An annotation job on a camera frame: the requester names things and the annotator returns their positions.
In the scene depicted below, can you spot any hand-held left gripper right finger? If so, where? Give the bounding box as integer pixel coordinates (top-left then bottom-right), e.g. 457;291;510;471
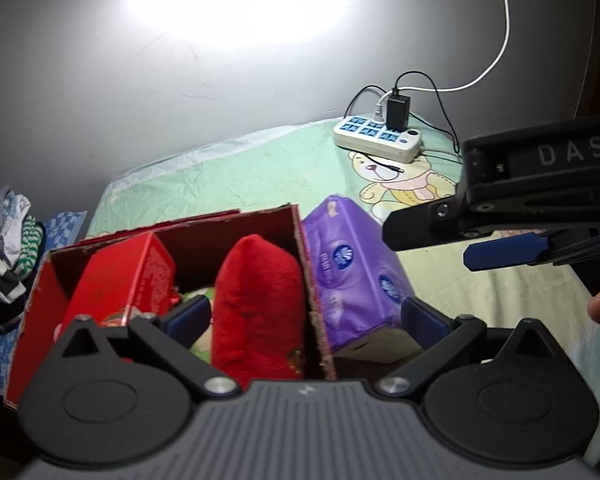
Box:
372;296;568;403

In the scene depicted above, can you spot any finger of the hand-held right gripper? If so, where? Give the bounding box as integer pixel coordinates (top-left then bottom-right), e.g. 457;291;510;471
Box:
382;199;468;252
462;227;600;272

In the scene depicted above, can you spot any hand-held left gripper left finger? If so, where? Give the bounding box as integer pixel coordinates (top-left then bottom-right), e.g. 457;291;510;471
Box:
45;294;243;403

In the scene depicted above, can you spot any red carton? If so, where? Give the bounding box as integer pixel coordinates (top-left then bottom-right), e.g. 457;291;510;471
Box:
55;232;178;331

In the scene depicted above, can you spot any red cardboard box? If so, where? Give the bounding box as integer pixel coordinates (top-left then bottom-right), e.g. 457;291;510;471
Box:
2;203;337;411

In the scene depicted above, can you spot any green bear print desktop cloth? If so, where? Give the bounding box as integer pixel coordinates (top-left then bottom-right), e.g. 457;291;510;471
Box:
85;119;600;466

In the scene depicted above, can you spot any green packet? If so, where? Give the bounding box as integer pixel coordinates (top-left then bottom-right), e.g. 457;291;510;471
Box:
175;285;221;361

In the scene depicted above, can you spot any red plush cloth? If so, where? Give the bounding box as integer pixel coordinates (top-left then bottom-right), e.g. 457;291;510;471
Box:
211;234;308;381

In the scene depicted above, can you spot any purple tissue pack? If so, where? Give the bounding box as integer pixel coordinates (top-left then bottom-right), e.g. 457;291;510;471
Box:
300;195;417;353

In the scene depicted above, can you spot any white blue power strip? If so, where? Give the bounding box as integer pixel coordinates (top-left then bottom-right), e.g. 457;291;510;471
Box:
333;115;423;164

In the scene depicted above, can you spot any black power adapter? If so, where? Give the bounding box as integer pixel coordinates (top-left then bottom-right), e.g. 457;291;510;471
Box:
385;94;411;131

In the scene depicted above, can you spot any blue checkered towel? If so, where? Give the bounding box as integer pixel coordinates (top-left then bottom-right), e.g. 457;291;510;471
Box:
0;210;88;396

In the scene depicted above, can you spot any pile of folded clothes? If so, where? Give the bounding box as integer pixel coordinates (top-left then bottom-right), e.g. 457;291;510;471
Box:
0;172;48;336

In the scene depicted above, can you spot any black cable with barrel plug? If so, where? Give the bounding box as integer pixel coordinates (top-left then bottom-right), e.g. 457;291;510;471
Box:
345;71;463;173

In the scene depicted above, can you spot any white cable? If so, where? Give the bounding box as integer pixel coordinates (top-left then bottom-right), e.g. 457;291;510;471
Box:
374;0;511;121

